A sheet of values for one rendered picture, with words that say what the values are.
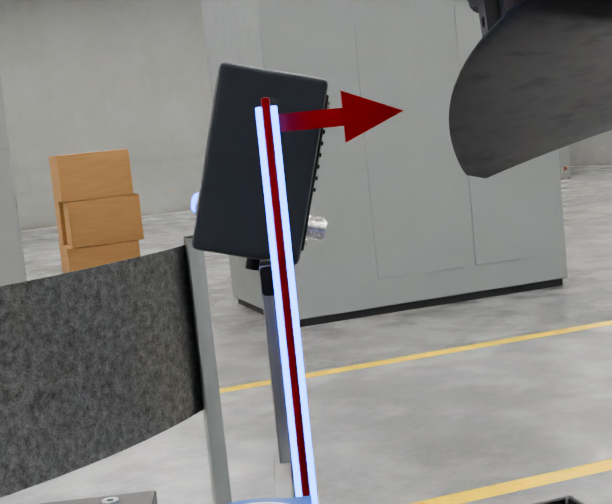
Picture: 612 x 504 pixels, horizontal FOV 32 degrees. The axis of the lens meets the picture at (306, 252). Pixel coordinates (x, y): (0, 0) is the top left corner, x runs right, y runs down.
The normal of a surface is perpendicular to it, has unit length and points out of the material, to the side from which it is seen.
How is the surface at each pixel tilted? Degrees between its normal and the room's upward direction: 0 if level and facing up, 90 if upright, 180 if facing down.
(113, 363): 90
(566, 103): 162
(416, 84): 90
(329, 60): 90
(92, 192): 90
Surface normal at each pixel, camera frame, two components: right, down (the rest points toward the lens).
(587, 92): 0.11, 0.98
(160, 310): 0.90, -0.04
